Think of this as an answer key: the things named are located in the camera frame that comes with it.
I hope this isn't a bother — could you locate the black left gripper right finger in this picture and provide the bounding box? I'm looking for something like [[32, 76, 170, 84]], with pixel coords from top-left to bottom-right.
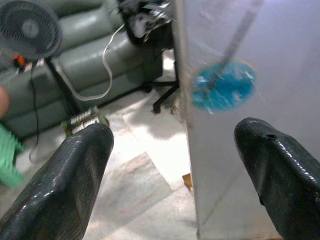
[[234, 117, 320, 240]]

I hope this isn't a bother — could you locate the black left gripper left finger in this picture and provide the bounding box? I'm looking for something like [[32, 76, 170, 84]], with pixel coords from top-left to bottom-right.
[[0, 122, 115, 240]]

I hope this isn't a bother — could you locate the wooden fridge stand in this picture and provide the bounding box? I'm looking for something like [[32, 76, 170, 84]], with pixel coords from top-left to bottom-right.
[[181, 172, 195, 197]]

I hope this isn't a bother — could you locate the white fridge door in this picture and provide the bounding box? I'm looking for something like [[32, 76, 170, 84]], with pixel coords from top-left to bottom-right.
[[174, 0, 320, 240]]

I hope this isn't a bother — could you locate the green and black package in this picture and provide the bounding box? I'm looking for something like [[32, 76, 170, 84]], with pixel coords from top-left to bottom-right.
[[60, 105, 110, 139]]

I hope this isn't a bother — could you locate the blue round sticker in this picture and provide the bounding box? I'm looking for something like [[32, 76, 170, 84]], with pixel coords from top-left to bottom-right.
[[191, 59, 258, 116]]

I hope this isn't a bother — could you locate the green leather sofa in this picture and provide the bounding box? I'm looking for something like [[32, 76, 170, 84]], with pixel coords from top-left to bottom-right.
[[0, 0, 176, 141]]

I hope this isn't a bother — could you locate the black office chair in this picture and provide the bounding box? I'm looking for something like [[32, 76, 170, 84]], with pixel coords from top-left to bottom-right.
[[117, 0, 180, 115]]

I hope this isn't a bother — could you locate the black standing fan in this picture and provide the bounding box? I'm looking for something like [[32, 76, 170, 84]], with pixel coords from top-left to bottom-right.
[[0, 0, 85, 117]]

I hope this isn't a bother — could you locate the dark clothes pile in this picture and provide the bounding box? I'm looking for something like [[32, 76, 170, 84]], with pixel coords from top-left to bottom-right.
[[117, 0, 174, 46]]

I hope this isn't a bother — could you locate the white flat cable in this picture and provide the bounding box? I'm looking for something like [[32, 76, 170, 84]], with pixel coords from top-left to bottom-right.
[[66, 22, 126, 101]]

